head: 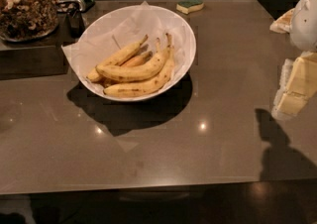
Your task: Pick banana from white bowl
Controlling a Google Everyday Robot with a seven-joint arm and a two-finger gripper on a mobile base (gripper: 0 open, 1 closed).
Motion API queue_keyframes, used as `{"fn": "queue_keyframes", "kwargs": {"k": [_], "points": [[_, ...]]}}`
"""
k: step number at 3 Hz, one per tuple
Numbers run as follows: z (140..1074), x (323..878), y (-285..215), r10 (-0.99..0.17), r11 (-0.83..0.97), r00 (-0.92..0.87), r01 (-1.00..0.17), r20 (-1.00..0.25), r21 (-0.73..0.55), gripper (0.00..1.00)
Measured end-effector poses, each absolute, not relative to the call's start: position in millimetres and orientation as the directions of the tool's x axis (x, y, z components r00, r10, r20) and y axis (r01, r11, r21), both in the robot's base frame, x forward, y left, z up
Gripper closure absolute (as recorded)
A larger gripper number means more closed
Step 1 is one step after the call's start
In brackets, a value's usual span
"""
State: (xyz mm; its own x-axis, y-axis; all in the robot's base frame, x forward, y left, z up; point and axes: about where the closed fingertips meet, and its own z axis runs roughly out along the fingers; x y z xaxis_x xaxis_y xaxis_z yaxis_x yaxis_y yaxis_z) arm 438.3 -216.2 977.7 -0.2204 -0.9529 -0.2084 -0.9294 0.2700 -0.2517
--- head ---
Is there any small black clip object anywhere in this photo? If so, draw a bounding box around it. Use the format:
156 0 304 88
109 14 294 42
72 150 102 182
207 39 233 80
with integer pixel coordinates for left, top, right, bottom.
67 10 85 38

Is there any middle yellow banana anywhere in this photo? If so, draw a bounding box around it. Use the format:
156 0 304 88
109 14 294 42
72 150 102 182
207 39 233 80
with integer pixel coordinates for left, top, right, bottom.
97 34 171 82

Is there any white paper bowl liner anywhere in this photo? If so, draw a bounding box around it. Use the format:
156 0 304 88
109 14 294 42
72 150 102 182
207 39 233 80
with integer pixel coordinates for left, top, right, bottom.
62 2 196 96

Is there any white bowl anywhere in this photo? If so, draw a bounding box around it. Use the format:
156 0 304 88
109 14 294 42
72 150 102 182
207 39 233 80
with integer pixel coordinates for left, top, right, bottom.
63 3 196 102

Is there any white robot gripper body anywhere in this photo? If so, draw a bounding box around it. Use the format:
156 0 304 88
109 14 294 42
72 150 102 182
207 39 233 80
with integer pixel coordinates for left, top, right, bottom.
290 0 317 52

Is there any top yellow banana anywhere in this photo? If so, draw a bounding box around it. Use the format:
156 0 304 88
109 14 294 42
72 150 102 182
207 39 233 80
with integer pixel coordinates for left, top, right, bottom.
87 35 148 82

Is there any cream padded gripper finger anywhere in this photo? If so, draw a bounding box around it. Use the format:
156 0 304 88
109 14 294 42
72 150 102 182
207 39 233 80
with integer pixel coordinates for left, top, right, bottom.
269 9 294 34
271 52 317 120

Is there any glass jar of nuts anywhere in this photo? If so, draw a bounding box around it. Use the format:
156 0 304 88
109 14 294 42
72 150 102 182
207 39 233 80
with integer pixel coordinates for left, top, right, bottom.
0 0 58 42

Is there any small hidden yellow banana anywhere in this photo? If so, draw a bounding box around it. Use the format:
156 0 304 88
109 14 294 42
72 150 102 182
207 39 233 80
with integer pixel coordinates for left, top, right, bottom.
122 52 152 67

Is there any front yellow banana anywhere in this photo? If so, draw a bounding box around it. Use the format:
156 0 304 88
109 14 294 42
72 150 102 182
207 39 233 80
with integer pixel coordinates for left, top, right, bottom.
104 48 174 98

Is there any yellow green sponge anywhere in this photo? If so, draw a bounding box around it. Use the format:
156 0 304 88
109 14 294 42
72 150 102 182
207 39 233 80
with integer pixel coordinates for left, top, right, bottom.
176 0 204 15

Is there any dark raised counter block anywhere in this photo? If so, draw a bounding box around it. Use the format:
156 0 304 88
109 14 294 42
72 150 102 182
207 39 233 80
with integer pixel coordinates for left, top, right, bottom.
0 14 79 80

